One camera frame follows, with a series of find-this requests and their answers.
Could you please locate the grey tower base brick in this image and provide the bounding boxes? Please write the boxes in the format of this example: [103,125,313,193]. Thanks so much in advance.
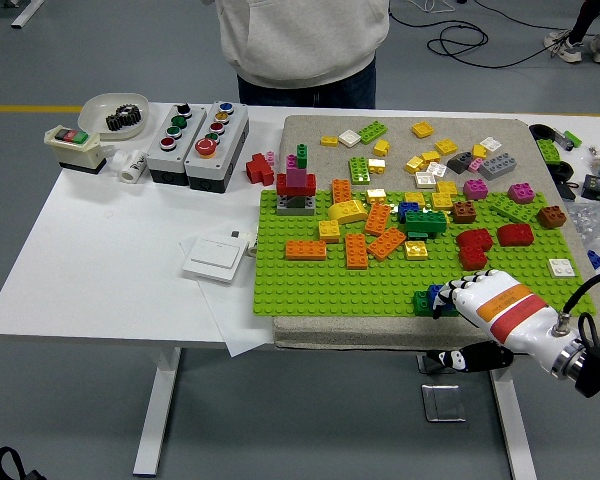
[275,193,317,216]

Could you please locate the black floor cable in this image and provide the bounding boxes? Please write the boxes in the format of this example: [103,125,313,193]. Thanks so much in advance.
[387,0,571,70]

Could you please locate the dark green long brick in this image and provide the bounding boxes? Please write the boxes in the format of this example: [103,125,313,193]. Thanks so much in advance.
[412,289,461,317]
[403,208,449,236]

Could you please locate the grey four-button box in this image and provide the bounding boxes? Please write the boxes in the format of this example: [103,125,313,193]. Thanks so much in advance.
[145,103,209,187]

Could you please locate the red cross-shaped brick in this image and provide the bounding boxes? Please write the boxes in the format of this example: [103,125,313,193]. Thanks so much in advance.
[245,153,276,187]

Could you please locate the light grey long brick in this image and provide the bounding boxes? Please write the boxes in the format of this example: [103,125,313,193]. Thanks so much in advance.
[478,153,519,182]

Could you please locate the white plug piece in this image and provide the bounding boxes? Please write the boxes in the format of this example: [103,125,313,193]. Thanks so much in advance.
[239,230,259,259]

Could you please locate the dark grey sloped brick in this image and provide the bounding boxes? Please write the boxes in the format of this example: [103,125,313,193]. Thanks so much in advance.
[447,152,475,175]

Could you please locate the pink square brick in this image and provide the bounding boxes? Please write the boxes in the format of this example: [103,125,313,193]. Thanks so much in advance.
[462,178,489,200]
[507,182,536,205]

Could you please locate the white table leg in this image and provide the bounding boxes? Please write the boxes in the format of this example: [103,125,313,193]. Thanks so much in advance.
[132,346,182,477]
[485,357,538,480]

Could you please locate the yellow curved brick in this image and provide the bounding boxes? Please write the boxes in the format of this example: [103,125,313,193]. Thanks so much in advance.
[327,198,369,224]

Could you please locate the lime green medium brick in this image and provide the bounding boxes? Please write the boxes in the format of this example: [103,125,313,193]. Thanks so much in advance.
[536,138,562,165]
[348,156,373,186]

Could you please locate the cream red-green switch box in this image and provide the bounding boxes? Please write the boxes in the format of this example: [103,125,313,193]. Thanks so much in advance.
[43,124,109,175]

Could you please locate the black strap loop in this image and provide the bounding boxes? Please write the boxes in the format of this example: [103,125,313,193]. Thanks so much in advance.
[0,445,49,480]

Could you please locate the lime green long brick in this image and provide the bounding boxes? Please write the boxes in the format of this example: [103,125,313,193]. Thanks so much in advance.
[489,193,540,224]
[357,121,389,145]

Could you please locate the lime green studded baseplate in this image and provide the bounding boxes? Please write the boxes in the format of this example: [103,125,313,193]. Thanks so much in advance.
[252,187,598,316]

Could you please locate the black gear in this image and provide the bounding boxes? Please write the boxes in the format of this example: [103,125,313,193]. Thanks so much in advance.
[115,103,142,129]
[104,110,131,134]

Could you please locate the red curved brick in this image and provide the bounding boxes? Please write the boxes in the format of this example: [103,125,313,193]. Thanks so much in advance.
[455,228,495,254]
[496,223,535,248]

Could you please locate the red wide tower brick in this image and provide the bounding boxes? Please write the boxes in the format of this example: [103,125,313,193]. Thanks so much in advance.
[276,171,317,196]

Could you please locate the orange long brick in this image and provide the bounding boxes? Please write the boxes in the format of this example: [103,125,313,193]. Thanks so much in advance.
[344,231,370,269]
[366,225,408,262]
[331,177,354,204]
[363,200,391,236]
[284,238,328,260]

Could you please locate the white bowl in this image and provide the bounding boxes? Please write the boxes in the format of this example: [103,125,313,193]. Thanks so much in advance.
[77,92,150,142]

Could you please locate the background person white sneakers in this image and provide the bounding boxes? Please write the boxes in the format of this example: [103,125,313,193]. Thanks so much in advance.
[543,0,600,65]

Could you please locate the white pipe fitting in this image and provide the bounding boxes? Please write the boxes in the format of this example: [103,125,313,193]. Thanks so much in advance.
[112,148,149,184]

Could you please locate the red square brick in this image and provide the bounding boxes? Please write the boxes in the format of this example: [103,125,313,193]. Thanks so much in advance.
[458,245,489,271]

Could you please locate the clear plastic bag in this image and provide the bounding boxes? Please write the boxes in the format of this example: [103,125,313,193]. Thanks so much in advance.
[563,198,600,271]

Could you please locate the white background table frame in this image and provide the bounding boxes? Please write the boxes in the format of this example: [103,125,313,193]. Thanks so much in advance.
[2,0,46,29]

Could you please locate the grey emergency stop button box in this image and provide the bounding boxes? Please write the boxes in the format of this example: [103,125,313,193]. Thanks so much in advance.
[184,101,251,194]

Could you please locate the brown square brick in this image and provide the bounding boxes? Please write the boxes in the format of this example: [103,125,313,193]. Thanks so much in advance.
[536,204,567,229]
[452,200,478,224]

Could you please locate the robot right hand white shell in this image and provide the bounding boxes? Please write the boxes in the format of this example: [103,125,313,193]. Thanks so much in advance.
[425,268,584,375]

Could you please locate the silver floor socket plate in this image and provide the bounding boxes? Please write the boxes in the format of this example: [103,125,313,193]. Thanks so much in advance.
[416,354,457,375]
[420,383,467,424]

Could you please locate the white wall switch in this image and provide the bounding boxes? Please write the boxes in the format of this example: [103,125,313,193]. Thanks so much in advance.
[181,237,247,284]

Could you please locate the grey-brown foam mat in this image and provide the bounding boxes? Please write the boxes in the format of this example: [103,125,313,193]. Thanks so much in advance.
[272,114,600,355]

